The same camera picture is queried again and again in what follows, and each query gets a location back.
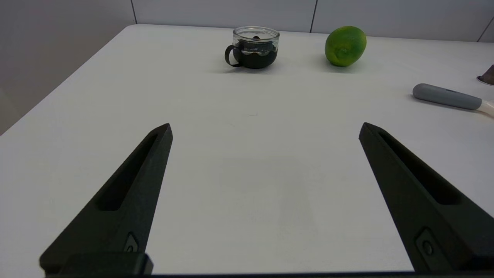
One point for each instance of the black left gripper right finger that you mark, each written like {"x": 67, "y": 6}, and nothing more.
{"x": 444, "y": 231}

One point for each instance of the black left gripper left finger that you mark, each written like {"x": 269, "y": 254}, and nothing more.
{"x": 112, "y": 235}

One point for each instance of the grey and white peeler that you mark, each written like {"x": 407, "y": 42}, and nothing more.
{"x": 444, "y": 96}

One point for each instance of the dark grey coffee capsule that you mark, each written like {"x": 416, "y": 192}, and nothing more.
{"x": 488, "y": 76}

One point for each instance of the green lime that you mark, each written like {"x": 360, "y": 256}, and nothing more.
{"x": 344, "y": 46}

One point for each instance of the glass cup with black holder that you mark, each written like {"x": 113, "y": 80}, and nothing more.
{"x": 254, "y": 56}

